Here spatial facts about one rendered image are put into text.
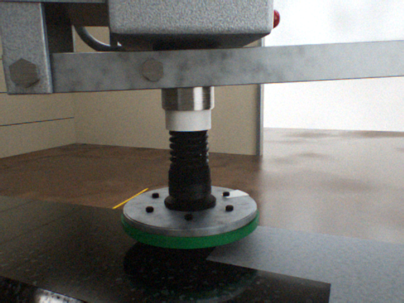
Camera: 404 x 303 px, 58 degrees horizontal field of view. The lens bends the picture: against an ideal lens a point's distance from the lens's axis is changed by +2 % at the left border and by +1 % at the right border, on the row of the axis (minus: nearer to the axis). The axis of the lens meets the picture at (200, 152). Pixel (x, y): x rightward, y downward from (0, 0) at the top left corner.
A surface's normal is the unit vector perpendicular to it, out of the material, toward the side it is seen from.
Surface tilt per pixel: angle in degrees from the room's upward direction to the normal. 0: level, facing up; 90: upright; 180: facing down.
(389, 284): 0
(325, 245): 0
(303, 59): 90
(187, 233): 90
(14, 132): 90
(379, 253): 0
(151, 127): 90
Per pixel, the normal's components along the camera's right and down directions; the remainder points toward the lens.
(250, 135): -0.43, 0.18
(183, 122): -0.18, 0.18
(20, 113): 0.91, 0.07
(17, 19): 0.12, 0.18
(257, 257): -0.02, -0.98
